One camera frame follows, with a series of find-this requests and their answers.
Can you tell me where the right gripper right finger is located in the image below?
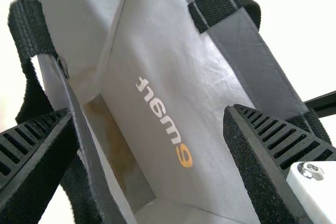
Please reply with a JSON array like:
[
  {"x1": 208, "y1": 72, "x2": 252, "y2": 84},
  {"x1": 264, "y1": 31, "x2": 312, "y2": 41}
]
[{"x1": 222, "y1": 103, "x2": 336, "y2": 224}]

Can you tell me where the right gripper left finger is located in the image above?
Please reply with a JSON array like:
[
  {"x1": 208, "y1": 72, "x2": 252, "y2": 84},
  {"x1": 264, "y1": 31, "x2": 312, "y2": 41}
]
[{"x1": 0, "y1": 108, "x2": 80, "y2": 222}]

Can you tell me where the dark grey bag with straps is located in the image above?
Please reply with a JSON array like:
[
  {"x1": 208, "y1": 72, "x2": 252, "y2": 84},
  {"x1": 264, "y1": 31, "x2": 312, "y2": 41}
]
[{"x1": 7, "y1": 0, "x2": 328, "y2": 224}]

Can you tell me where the black strip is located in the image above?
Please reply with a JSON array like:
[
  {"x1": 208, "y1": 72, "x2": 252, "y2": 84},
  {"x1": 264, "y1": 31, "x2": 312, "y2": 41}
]
[{"x1": 304, "y1": 97, "x2": 336, "y2": 118}]

